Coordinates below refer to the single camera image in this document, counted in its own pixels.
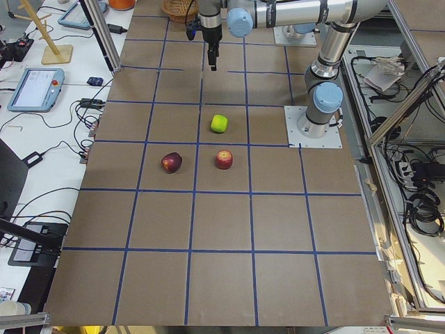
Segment small blue device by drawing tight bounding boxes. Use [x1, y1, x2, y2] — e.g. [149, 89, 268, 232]
[87, 77, 104, 86]

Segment wicker basket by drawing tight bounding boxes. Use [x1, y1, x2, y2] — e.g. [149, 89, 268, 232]
[161, 0, 199, 24]

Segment black power adapter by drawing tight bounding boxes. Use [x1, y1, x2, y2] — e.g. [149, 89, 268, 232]
[107, 24, 128, 35]

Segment crumpled paper sheet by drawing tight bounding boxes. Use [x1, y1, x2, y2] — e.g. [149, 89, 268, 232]
[364, 56, 405, 93]

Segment far teach pendant tablet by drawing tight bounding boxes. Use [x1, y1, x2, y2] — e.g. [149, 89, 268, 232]
[58, 1, 90, 30]

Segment teach pendant tablet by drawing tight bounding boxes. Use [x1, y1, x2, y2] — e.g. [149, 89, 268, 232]
[58, 1, 90, 30]
[7, 68, 65, 113]

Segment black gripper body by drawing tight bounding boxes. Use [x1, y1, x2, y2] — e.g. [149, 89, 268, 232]
[202, 24, 223, 45]

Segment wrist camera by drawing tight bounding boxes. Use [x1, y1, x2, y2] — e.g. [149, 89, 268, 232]
[186, 19, 202, 41]

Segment green apple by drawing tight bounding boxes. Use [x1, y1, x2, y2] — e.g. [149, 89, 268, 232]
[210, 114, 229, 134]

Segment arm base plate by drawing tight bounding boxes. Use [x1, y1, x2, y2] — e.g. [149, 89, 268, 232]
[284, 106, 343, 149]
[273, 25, 317, 47]

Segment black power strip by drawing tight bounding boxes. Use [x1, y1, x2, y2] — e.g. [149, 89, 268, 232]
[411, 162, 444, 182]

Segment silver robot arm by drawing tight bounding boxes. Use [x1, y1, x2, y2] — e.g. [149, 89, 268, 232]
[198, 1, 327, 71]
[225, 0, 387, 139]

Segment orange bucket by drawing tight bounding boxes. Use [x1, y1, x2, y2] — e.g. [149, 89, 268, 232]
[108, 0, 136, 11]

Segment wooden mug tree stand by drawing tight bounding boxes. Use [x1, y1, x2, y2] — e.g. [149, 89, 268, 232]
[7, 0, 74, 65]

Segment aluminium frame post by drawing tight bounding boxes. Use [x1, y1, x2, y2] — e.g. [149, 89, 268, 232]
[79, 0, 122, 73]

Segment near teach pendant tablet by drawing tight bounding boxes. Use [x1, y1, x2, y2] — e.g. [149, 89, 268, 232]
[7, 68, 65, 113]

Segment dark red apple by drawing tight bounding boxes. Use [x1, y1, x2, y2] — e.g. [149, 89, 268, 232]
[161, 152, 182, 173]

